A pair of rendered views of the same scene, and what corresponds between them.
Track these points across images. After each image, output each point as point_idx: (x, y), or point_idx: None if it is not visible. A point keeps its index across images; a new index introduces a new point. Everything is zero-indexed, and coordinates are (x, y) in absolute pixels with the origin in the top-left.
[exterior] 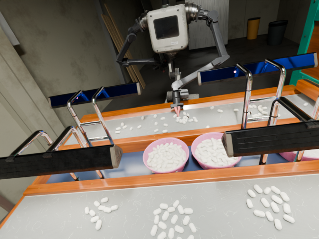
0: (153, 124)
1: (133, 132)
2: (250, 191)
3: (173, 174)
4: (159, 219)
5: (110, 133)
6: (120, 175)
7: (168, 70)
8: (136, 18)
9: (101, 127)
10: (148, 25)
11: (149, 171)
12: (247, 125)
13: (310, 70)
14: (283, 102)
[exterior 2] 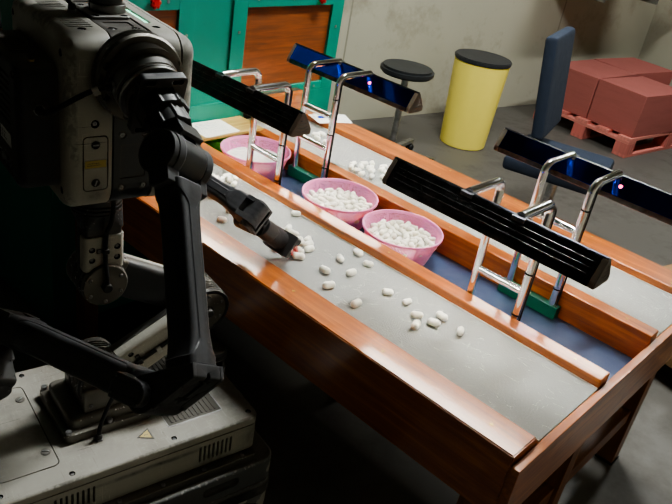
0: (353, 281)
1: (409, 297)
2: (372, 174)
3: (420, 214)
4: None
5: (456, 332)
6: (478, 288)
7: (108, 270)
8: (175, 72)
9: (471, 368)
10: (189, 84)
11: (431, 264)
12: (260, 179)
13: None
14: (351, 75)
